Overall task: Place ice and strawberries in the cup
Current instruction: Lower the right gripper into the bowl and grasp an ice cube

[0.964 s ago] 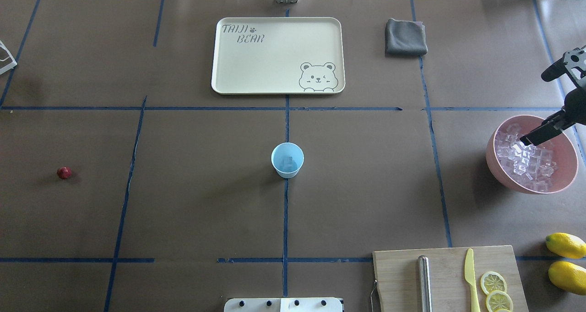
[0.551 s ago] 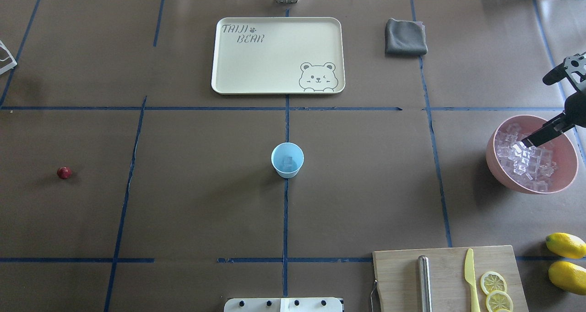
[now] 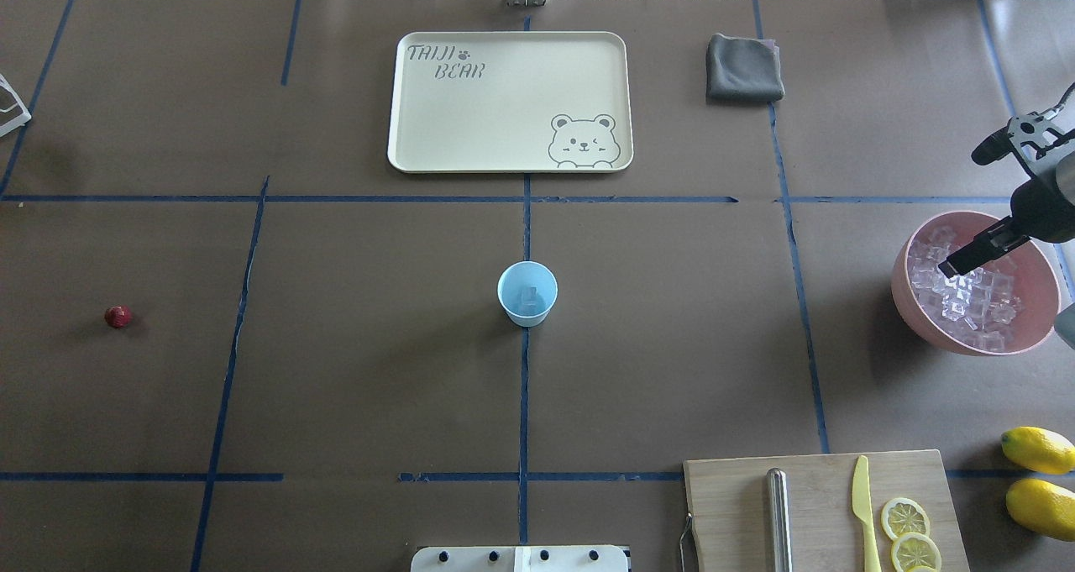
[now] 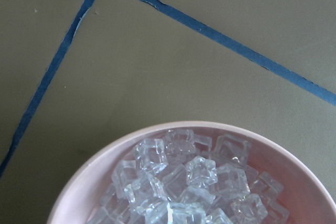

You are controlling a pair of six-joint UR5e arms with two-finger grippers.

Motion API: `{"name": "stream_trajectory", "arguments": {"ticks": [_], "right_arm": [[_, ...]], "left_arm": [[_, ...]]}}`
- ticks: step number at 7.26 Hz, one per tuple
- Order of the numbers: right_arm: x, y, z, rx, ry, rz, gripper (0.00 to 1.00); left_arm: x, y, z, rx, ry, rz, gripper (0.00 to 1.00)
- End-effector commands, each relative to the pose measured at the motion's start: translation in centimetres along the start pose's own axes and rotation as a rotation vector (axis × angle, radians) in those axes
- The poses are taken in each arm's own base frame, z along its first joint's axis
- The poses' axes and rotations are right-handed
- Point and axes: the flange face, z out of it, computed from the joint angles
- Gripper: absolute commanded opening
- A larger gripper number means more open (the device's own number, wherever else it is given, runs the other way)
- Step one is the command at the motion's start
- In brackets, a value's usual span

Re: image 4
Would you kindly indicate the pink bowl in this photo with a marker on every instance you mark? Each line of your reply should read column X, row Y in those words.
column 304, row 195

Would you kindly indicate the pile of clear ice cubes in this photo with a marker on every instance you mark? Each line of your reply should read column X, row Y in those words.
column 183, row 177

